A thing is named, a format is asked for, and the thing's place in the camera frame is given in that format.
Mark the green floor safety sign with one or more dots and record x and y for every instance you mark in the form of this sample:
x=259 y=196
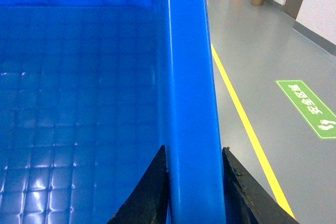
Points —
x=314 y=111

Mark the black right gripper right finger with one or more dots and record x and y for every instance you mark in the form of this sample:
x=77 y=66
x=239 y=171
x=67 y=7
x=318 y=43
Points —
x=245 y=199

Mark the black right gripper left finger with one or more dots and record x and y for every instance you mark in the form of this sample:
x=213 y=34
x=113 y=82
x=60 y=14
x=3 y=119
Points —
x=148 y=203

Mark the large blue plastic crate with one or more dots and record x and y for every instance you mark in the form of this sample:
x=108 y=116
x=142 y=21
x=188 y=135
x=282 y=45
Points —
x=90 y=90

